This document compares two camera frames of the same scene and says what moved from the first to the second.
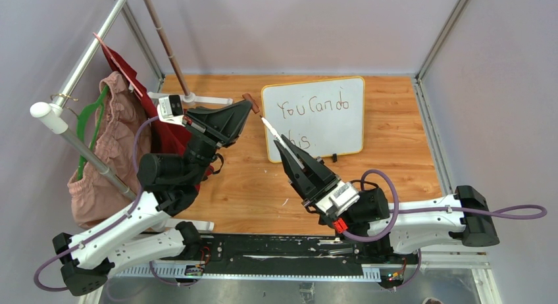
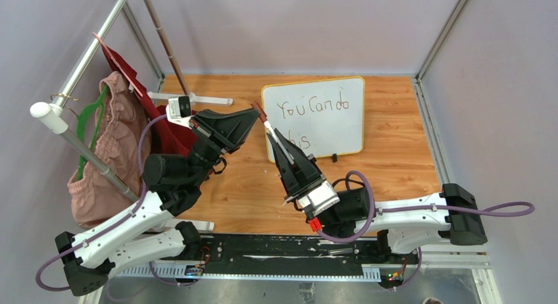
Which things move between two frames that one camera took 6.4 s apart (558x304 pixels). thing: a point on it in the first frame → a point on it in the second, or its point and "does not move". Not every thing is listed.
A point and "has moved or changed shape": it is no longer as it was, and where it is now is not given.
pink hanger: x=118 y=65 does not move
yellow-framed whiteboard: x=325 y=117 does not move
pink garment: x=124 y=135 does not move
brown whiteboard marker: x=278 y=136 has moved or changed shape
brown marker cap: x=254 y=104 → x=262 y=114
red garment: x=167 y=135 does not move
